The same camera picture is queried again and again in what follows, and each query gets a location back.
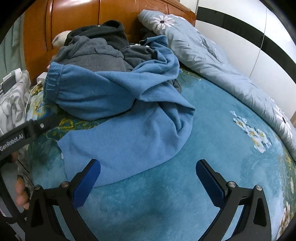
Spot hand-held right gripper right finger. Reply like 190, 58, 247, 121
195, 159, 272, 241

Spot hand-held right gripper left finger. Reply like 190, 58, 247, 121
24, 159, 102, 241

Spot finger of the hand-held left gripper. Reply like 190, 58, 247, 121
26, 115, 59, 139

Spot blue sweatshirt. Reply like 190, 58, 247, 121
43, 35, 196, 188

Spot grey sweatshirt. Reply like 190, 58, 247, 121
53, 36, 154, 72

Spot person's left hand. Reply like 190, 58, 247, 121
10, 152, 31, 210

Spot nightstand with floral cloth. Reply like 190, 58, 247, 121
0, 71, 31, 137

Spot white charger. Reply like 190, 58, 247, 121
36, 72, 49, 85

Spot white device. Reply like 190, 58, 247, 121
10, 68, 22, 80

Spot teal floral bed blanket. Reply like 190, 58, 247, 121
25, 67, 296, 241

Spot white cloth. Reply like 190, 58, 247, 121
52, 31, 72, 47

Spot pale green curtain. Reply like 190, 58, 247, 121
0, 14, 28, 79

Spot wooden headboard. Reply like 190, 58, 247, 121
23, 0, 196, 79

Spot dark hoodie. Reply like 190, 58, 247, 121
63, 20, 130, 50

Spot light blue floral quilt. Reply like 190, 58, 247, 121
137, 9, 296, 160

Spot white wardrobe with black stripe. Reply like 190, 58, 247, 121
194, 0, 296, 81

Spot white cable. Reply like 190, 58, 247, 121
25, 84, 44, 114

